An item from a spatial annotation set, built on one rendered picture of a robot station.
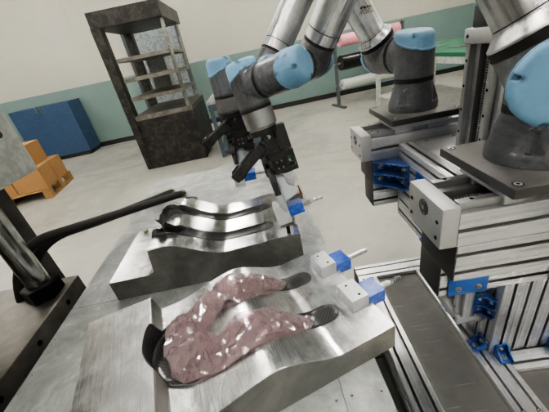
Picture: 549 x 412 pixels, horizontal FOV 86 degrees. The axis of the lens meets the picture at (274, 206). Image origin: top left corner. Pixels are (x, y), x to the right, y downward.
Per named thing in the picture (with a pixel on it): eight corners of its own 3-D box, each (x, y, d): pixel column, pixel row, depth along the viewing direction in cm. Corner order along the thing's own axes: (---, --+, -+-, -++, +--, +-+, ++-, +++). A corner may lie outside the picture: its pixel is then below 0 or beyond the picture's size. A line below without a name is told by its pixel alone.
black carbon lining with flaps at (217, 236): (270, 208, 92) (265, 180, 87) (275, 236, 78) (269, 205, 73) (162, 230, 92) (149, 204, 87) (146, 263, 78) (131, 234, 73)
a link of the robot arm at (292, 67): (315, 37, 61) (274, 56, 68) (287, 43, 53) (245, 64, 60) (326, 76, 64) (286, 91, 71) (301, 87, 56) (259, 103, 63)
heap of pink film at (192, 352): (280, 274, 66) (274, 246, 62) (321, 333, 51) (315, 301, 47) (164, 324, 59) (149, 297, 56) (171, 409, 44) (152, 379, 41)
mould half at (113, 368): (320, 266, 75) (315, 230, 69) (395, 346, 53) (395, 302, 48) (113, 358, 62) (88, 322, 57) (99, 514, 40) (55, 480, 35)
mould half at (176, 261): (290, 213, 100) (283, 176, 94) (305, 261, 77) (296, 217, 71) (147, 244, 100) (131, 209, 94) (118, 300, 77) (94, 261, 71)
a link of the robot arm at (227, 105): (213, 101, 87) (216, 97, 94) (217, 117, 89) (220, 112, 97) (238, 96, 87) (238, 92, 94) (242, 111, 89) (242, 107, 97)
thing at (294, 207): (323, 203, 81) (317, 185, 79) (327, 208, 76) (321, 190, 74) (278, 219, 82) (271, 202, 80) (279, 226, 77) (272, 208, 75)
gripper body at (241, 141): (254, 148, 95) (246, 109, 89) (229, 154, 95) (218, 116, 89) (253, 141, 102) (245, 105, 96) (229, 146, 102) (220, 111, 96)
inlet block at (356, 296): (390, 279, 63) (391, 259, 60) (408, 293, 59) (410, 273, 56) (338, 305, 59) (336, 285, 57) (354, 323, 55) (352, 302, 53)
